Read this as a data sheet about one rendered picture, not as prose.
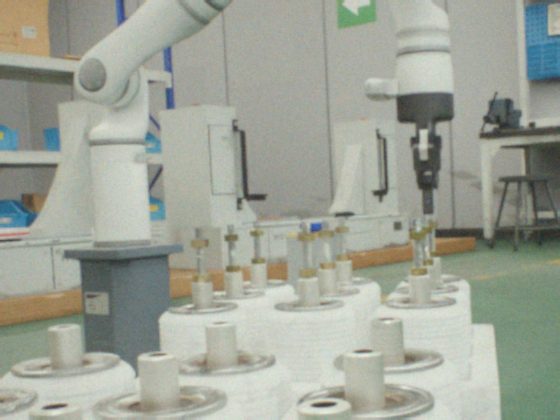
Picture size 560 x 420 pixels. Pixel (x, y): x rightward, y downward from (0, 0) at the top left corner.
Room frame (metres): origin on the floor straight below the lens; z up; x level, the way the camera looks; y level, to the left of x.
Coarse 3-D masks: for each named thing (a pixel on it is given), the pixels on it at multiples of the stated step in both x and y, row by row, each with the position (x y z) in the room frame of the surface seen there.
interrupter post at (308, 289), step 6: (300, 282) 0.89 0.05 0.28; (306, 282) 0.89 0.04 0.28; (312, 282) 0.89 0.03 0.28; (318, 282) 0.90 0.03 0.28; (300, 288) 0.89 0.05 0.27; (306, 288) 0.89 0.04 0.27; (312, 288) 0.89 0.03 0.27; (318, 288) 0.90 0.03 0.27; (300, 294) 0.89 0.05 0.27; (306, 294) 0.89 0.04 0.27; (312, 294) 0.89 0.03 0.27; (318, 294) 0.90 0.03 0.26; (300, 300) 0.89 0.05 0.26; (306, 300) 0.89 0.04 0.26; (312, 300) 0.89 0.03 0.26; (318, 300) 0.90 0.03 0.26; (300, 306) 0.89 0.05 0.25; (306, 306) 0.89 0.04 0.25; (312, 306) 0.89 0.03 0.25
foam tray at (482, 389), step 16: (480, 336) 1.08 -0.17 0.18; (480, 352) 0.97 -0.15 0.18; (480, 368) 0.88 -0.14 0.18; (496, 368) 0.89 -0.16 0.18; (304, 384) 0.84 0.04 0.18; (320, 384) 0.84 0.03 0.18; (464, 384) 0.81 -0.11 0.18; (480, 384) 0.81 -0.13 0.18; (496, 384) 0.81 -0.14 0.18; (464, 400) 0.80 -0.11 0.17; (480, 400) 0.79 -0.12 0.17; (496, 400) 0.79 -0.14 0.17; (464, 416) 0.80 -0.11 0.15; (480, 416) 0.80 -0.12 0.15; (496, 416) 0.79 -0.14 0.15
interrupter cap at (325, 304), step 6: (294, 300) 0.93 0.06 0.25; (324, 300) 0.92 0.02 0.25; (330, 300) 0.92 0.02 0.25; (336, 300) 0.92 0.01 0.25; (342, 300) 0.91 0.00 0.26; (276, 306) 0.89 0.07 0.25; (282, 306) 0.89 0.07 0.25; (288, 306) 0.89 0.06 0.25; (294, 306) 0.91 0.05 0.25; (318, 306) 0.87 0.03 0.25; (324, 306) 0.87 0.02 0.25; (330, 306) 0.87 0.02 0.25; (336, 306) 0.88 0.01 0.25; (342, 306) 0.89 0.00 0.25
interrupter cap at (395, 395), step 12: (396, 384) 0.49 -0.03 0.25; (312, 396) 0.47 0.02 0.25; (324, 396) 0.47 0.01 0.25; (336, 396) 0.47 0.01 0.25; (396, 396) 0.47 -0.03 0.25; (408, 396) 0.46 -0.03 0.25; (420, 396) 0.46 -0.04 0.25; (432, 396) 0.46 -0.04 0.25; (384, 408) 0.45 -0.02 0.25; (396, 408) 0.44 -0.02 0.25; (408, 408) 0.44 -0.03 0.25; (420, 408) 0.43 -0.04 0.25; (432, 408) 0.45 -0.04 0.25
